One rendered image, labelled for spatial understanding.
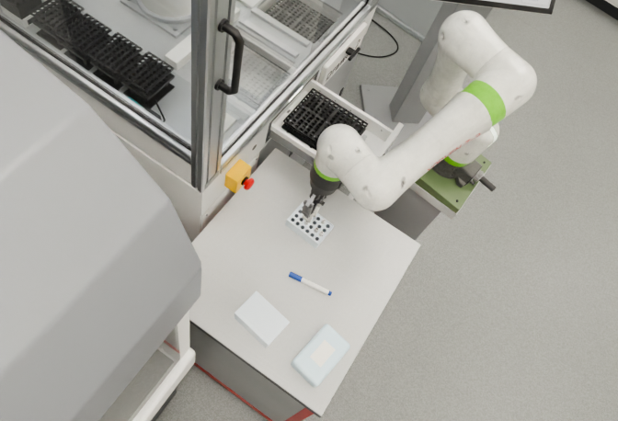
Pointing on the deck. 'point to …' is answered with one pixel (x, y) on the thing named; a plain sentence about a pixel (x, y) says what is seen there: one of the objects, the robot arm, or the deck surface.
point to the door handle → (234, 59)
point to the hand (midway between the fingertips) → (311, 210)
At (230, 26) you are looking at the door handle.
